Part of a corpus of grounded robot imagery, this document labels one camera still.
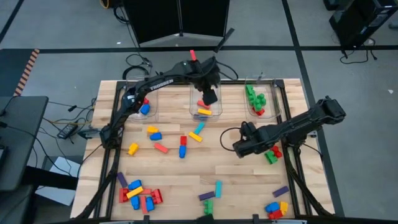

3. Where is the black desk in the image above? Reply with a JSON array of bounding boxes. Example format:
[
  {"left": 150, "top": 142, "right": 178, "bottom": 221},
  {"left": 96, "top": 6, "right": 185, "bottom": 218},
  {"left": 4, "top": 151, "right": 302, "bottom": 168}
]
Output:
[{"left": 0, "top": 95, "right": 50, "bottom": 191}]

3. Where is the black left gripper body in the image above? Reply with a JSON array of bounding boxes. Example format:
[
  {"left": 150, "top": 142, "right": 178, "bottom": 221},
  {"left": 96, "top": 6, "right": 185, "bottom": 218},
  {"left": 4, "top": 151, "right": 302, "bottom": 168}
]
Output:
[{"left": 186, "top": 57, "right": 221, "bottom": 91}]

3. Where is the orange black hazard strip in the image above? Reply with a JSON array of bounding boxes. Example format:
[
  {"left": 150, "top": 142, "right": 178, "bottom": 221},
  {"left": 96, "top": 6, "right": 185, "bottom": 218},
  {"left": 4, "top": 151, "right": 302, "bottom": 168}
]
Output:
[{"left": 14, "top": 49, "right": 40, "bottom": 96}]

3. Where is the black partition panel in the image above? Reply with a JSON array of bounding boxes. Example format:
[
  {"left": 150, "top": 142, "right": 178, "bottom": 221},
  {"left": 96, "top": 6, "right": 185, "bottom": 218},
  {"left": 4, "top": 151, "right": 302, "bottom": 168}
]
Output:
[
  {"left": 123, "top": 0, "right": 182, "bottom": 44},
  {"left": 179, "top": 0, "right": 236, "bottom": 53}
]

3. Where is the thin black floor cable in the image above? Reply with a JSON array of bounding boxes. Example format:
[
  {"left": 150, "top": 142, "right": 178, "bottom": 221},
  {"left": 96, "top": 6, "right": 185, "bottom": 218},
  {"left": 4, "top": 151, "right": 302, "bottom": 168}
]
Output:
[{"left": 339, "top": 37, "right": 379, "bottom": 65}]

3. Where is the black power adapter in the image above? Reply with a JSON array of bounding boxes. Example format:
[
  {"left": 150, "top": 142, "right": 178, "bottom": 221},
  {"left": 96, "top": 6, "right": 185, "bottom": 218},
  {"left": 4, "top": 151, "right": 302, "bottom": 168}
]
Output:
[{"left": 57, "top": 123, "right": 78, "bottom": 140}]

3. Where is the black desk base bar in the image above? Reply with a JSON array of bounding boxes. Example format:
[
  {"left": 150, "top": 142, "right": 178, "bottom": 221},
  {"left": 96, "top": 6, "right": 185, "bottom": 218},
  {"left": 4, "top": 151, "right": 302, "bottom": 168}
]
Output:
[{"left": 24, "top": 166, "right": 79, "bottom": 190}]

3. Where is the black computer tower cart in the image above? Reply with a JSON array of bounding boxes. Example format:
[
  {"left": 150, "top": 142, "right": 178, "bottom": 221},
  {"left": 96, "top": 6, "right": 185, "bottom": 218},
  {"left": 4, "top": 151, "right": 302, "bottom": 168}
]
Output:
[{"left": 328, "top": 0, "right": 398, "bottom": 49}]

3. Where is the clear plastic bin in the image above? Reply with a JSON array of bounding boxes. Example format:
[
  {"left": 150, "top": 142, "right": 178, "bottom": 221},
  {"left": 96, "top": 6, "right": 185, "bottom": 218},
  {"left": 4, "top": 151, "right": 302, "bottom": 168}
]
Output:
[
  {"left": 190, "top": 72, "right": 224, "bottom": 121},
  {"left": 245, "top": 73, "right": 282, "bottom": 121},
  {"left": 124, "top": 73, "right": 159, "bottom": 121}
]

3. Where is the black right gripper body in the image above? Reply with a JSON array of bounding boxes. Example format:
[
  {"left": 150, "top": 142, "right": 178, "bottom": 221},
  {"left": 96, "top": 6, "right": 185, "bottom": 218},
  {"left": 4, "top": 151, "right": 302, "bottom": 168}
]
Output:
[{"left": 232, "top": 121, "right": 272, "bottom": 159}]

